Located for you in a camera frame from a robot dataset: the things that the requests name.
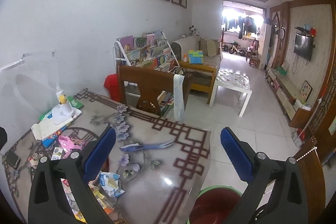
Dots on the white book rack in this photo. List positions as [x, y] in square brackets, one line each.
[151, 51]

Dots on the newspaper ball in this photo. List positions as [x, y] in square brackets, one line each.
[34, 160]

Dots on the wooden dining chair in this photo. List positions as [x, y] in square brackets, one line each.
[150, 84]

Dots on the blue cartoon book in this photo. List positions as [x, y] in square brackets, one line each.
[48, 142]

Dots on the wall mounted television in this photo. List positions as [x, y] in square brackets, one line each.
[303, 46]

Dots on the pink plastic wrapper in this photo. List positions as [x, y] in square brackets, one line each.
[70, 144]

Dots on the white blue milk carton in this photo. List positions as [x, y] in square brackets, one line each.
[57, 153]

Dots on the white coffee table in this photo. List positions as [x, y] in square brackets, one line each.
[227, 78]

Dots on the red bag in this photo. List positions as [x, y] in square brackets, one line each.
[111, 85]

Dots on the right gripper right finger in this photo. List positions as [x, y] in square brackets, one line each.
[275, 190]

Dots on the black smartphone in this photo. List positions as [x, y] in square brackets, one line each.
[13, 159]

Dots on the yellow snack box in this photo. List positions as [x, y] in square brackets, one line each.
[104, 203]

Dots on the red bin green rim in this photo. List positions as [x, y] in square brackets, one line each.
[214, 204]

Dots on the blue white snack bag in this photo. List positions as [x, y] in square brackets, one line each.
[109, 183]

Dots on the tv cabinet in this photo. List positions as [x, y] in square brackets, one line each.
[289, 98]

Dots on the white towel on chair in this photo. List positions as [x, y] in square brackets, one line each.
[179, 107]

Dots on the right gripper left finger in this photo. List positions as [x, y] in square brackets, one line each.
[48, 202]

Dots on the colourful toy box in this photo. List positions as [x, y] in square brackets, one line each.
[195, 57]

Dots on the children balance bike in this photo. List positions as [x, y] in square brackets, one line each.
[237, 49]

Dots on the white desk lamp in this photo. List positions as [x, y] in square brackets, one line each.
[63, 110]

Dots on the wooden sofa bench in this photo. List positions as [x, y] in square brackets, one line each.
[204, 75]

